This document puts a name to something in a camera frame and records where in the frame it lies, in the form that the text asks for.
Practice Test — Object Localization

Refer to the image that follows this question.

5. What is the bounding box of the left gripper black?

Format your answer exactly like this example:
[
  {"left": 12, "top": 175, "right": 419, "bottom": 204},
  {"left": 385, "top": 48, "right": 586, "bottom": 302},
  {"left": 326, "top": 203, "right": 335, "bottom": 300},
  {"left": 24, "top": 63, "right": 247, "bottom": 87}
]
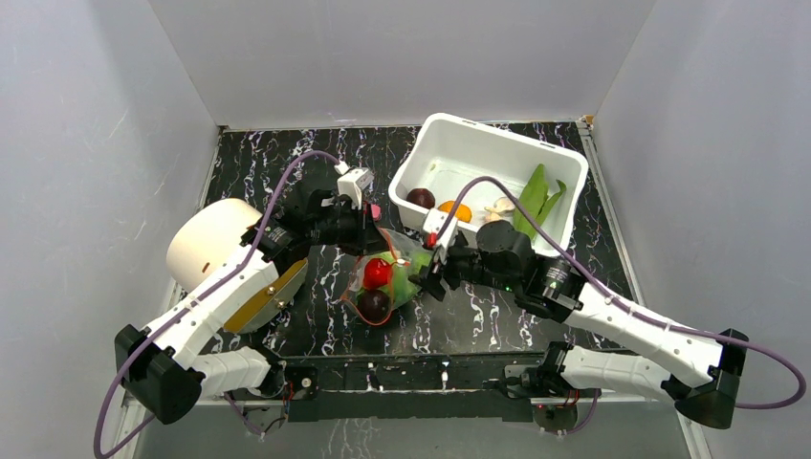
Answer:
[{"left": 309, "top": 200, "right": 390, "bottom": 257}]

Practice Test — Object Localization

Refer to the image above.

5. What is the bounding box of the green napa cabbage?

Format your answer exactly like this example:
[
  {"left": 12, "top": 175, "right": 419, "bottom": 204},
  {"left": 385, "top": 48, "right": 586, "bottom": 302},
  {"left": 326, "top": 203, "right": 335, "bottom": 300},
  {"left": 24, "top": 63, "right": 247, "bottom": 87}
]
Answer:
[{"left": 352, "top": 249, "right": 431, "bottom": 312}]

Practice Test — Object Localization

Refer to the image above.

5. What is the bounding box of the clear zip top bag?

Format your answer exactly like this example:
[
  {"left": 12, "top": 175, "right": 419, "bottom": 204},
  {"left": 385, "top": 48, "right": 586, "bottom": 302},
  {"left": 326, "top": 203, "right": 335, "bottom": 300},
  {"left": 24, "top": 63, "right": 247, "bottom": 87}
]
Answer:
[{"left": 340, "top": 229, "right": 432, "bottom": 326}]

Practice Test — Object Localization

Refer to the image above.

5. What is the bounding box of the red tomato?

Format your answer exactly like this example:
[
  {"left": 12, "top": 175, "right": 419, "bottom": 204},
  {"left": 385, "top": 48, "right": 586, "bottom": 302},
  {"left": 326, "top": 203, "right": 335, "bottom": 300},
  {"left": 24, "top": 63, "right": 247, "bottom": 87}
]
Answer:
[{"left": 362, "top": 258, "right": 393, "bottom": 291}]

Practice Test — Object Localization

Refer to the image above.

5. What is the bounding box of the dark purple fruit back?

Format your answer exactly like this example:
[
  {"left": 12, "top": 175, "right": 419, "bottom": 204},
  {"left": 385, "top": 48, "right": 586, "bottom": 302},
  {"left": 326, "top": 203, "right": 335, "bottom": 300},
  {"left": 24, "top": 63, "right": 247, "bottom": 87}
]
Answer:
[{"left": 357, "top": 290, "right": 390, "bottom": 323}]

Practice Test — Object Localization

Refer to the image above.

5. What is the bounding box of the dark purple fruit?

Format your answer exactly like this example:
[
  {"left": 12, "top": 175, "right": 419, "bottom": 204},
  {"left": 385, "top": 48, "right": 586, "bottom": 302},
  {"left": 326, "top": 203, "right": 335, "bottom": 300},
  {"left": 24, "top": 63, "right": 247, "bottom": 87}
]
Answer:
[
  {"left": 406, "top": 187, "right": 436, "bottom": 209},
  {"left": 357, "top": 290, "right": 390, "bottom": 323}
]

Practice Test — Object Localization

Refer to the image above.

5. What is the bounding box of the white plastic bin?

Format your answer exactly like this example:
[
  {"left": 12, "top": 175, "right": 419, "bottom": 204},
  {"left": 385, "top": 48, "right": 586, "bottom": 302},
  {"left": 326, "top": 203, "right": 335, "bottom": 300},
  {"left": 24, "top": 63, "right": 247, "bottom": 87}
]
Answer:
[{"left": 388, "top": 113, "right": 589, "bottom": 249}]

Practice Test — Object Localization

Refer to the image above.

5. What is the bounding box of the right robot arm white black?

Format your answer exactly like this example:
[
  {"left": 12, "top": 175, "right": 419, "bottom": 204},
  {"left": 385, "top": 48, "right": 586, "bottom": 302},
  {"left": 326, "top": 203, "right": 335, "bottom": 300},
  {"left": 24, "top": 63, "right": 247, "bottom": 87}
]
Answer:
[{"left": 412, "top": 214, "right": 746, "bottom": 429}]

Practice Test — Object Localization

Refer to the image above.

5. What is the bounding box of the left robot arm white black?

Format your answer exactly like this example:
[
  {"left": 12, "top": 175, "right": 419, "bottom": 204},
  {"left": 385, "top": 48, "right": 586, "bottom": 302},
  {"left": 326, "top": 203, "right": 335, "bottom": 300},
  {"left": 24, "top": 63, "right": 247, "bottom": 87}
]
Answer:
[{"left": 114, "top": 190, "right": 384, "bottom": 425}]

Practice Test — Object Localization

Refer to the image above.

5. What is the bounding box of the orange fruit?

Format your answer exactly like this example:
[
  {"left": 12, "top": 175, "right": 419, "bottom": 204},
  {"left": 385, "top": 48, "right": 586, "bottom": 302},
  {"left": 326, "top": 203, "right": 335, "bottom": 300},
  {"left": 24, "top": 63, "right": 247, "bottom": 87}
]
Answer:
[{"left": 437, "top": 201, "right": 473, "bottom": 223}]

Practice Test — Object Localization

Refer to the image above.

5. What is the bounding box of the dark purple fruit front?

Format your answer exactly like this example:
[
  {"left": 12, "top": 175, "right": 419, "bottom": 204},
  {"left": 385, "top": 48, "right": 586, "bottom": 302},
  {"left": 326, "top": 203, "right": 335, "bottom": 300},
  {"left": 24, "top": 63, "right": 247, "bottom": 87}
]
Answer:
[{"left": 406, "top": 187, "right": 436, "bottom": 209}]

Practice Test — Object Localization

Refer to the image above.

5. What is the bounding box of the beige mushroom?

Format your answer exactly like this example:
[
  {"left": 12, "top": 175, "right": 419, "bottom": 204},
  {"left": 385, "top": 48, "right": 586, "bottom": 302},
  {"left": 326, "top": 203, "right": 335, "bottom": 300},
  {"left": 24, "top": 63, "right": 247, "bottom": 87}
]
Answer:
[{"left": 484, "top": 197, "right": 515, "bottom": 223}]

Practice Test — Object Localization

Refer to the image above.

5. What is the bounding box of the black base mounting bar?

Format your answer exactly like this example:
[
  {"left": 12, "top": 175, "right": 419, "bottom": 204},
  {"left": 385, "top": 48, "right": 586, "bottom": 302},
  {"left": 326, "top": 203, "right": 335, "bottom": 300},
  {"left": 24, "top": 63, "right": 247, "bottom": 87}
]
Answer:
[{"left": 286, "top": 352, "right": 583, "bottom": 423}]

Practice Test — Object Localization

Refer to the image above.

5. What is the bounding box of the white cylindrical drum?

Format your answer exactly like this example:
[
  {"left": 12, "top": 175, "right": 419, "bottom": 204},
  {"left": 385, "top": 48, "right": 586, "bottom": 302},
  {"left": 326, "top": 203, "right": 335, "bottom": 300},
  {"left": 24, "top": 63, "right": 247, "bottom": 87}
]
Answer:
[{"left": 165, "top": 198, "right": 310, "bottom": 336}]

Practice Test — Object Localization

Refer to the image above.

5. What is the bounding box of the green leafy vegetable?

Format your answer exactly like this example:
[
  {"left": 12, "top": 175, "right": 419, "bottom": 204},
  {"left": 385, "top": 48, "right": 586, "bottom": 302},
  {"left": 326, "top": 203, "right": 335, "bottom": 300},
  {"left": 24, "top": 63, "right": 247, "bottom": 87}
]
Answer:
[{"left": 513, "top": 164, "right": 567, "bottom": 241}]

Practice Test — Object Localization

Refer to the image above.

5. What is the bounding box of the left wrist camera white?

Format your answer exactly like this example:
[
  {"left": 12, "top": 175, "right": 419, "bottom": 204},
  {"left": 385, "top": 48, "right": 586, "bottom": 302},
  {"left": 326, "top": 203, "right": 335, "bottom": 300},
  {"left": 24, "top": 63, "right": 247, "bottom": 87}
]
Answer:
[{"left": 334, "top": 162, "right": 374, "bottom": 209}]

